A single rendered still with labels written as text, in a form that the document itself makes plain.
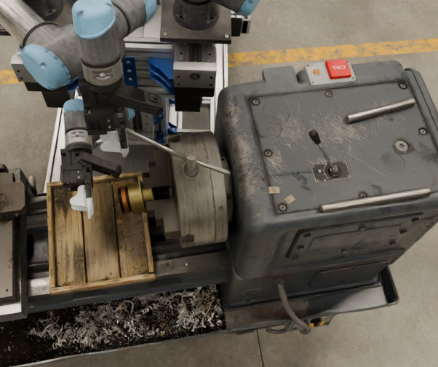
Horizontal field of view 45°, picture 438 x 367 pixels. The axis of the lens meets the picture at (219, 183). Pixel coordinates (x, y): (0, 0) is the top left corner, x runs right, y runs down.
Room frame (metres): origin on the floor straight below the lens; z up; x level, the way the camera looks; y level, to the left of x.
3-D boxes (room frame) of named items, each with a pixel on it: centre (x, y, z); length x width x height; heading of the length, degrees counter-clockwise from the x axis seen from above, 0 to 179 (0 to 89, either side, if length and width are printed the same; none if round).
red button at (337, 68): (1.01, -0.29, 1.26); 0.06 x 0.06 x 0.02; 17
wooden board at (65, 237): (0.58, 0.35, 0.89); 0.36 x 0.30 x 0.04; 17
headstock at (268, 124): (0.80, -0.31, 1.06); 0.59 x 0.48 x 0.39; 107
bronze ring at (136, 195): (0.62, 0.22, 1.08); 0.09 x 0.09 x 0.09; 18
